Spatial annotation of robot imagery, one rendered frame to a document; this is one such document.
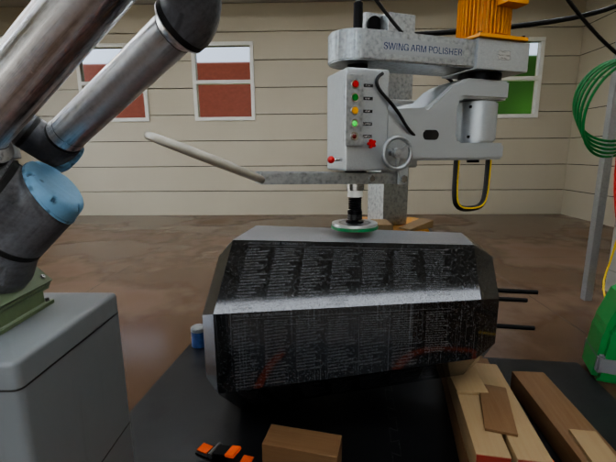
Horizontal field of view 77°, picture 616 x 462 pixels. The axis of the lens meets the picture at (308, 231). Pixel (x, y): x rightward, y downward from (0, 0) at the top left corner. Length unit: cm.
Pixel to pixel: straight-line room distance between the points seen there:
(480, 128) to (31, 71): 177
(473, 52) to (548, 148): 712
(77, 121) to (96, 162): 800
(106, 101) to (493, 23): 169
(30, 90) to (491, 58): 178
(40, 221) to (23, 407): 38
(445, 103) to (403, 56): 29
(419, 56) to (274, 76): 631
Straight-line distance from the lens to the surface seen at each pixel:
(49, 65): 89
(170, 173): 843
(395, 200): 257
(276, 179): 162
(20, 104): 93
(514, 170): 880
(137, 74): 94
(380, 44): 179
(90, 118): 104
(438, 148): 192
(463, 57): 201
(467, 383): 195
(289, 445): 172
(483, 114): 210
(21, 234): 105
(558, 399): 228
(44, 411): 108
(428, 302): 159
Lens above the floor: 125
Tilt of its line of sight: 11 degrees down
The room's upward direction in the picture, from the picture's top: straight up
